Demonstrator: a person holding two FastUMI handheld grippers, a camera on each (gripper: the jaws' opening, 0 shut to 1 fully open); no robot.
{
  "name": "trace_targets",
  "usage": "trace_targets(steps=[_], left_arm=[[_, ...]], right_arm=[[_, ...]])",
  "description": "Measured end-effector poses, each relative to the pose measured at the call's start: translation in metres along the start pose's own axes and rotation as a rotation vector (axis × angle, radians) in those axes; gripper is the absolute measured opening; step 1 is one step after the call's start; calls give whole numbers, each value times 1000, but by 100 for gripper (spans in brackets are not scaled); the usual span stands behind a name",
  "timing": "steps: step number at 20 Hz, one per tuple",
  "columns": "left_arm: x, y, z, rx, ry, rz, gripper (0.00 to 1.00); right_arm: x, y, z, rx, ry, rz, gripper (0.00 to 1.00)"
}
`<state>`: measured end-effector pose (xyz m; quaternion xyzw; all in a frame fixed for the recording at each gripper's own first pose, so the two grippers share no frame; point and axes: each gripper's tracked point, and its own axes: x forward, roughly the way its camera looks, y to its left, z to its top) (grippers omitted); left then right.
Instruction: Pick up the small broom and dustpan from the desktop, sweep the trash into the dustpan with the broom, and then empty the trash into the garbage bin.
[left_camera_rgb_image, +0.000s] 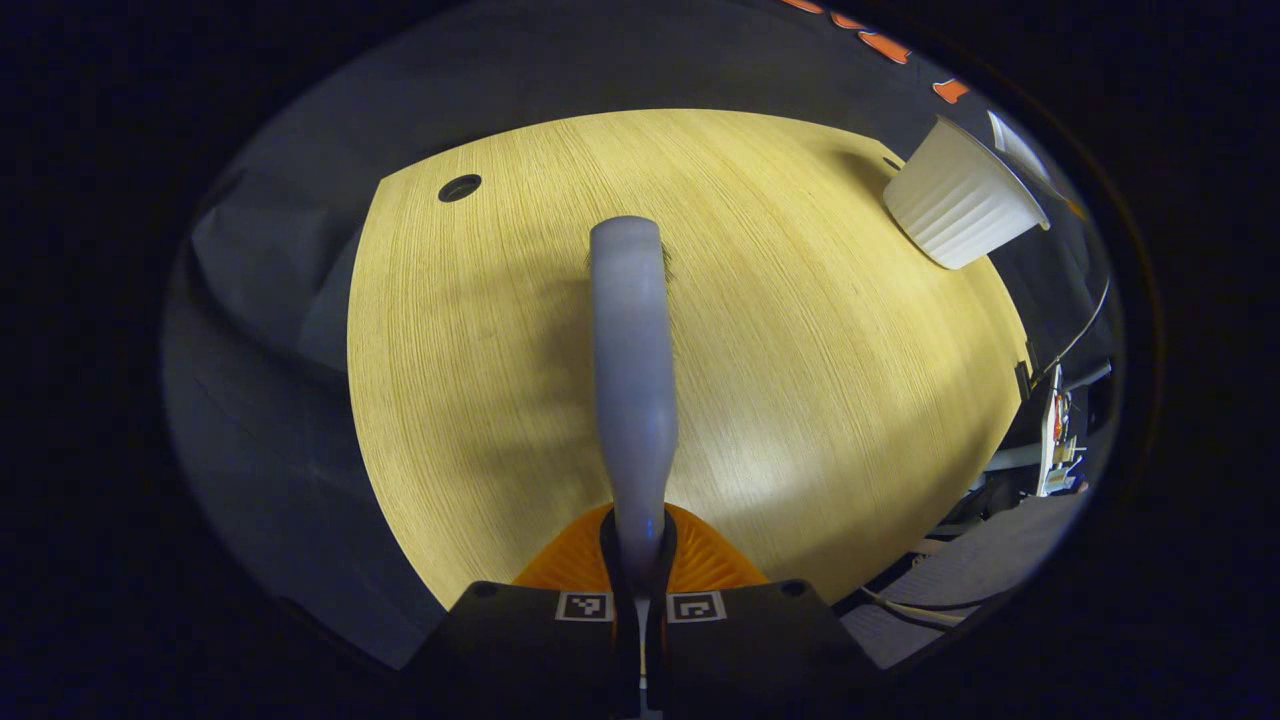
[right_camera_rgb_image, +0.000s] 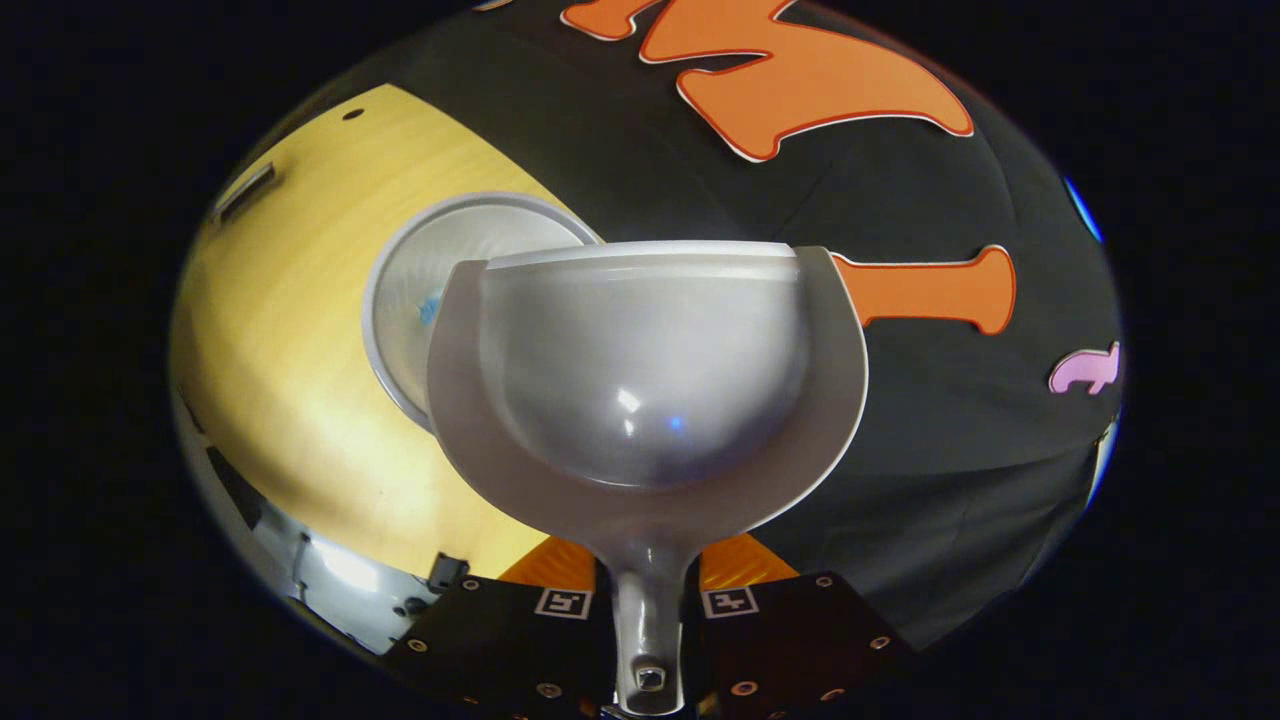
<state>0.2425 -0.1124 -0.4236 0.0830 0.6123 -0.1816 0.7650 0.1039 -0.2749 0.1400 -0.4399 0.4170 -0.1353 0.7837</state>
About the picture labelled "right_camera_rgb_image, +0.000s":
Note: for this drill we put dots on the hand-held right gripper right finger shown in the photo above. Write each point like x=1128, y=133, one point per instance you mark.
x=790, y=640

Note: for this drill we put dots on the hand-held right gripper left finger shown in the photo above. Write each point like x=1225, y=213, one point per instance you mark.
x=500, y=640

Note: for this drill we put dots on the grey dustpan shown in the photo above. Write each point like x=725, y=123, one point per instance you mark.
x=640, y=380

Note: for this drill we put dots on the blue paper ball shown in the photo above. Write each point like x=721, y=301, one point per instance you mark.
x=431, y=307

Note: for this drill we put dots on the white ribbed garbage bin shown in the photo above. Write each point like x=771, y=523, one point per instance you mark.
x=440, y=240

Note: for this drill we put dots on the wooden desktop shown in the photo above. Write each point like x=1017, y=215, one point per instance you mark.
x=300, y=350

